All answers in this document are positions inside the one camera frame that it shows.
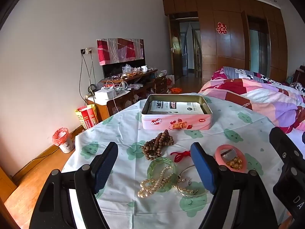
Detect brown wooden bead bracelet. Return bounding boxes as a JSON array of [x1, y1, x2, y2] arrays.
[[142, 129, 175, 161]]

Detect wooden wardrobe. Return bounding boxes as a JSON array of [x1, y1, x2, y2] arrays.
[[163, 0, 289, 84]]

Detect red white patchwork cloth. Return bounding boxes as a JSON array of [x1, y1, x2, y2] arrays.
[[96, 38, 144, 66]]

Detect clear plastic bag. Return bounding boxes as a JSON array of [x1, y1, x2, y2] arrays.
[[122, 64, 134, 77]]

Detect wooden television cabinet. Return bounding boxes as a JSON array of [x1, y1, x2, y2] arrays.
[[86, 69, 167, 122]]

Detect red paper-cut decoration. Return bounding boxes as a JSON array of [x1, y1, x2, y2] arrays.
[[216, 22, 227, 35]]

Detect white green printed tablecloth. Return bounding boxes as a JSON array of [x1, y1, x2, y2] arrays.
[[61, 93, 292, 229]]

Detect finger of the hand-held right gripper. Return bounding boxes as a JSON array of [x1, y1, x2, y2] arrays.
[[269, 127, 305, 170]]

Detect cream pearl necklace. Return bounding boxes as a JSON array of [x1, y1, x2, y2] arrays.
[[138, 165, 178, 199]]

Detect black television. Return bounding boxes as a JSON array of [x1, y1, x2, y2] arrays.
[[102, 39, 145, 79]]

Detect dark wooden headboard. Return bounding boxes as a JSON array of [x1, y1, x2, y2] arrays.
[[292, 64, 305, 86]]

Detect pink round dish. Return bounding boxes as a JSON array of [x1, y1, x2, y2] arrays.
[[215, 144, 248, 172]]

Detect green jade bangle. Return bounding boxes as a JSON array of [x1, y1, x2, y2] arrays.
[[147, 157, 178, 193]]

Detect pink biscuit tin box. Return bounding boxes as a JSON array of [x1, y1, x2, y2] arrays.
[[140, 94, 213, 131]]

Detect gold beads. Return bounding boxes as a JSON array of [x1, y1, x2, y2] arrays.
[[226, 156, 243, 170]]

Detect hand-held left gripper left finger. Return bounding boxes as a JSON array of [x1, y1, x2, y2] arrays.
[[29, 142, 119, 229]]

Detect red string cord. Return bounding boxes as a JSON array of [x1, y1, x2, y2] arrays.
[[170, 150, 192, 164]]

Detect black hanging cables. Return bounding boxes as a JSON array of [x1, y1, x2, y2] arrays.
[[80, 52, 96, 93]]

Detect white box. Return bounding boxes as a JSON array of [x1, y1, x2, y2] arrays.
[[95, 88, 117, 100]]

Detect pink patchwork quilt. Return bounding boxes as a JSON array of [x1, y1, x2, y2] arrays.
[[199, 66, 305, 134]]

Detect white trash bin red liner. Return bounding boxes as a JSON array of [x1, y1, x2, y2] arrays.
[[52, 127, 75, 153]]

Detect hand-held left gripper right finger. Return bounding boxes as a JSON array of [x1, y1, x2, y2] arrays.
[[190, 142, 278, 229]]

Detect thin silver bangle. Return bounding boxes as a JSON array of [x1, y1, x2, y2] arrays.
[[176, 164, 207, 198]]

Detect red yellow carton box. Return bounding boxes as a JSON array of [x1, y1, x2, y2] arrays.
[[76, 104, 99, 130]]

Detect wooden door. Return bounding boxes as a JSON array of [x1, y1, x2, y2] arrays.
[[172, 36, 182, 80]]

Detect small gold bead bracelet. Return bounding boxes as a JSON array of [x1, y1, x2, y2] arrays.
[[177, 178, 199, 195]]

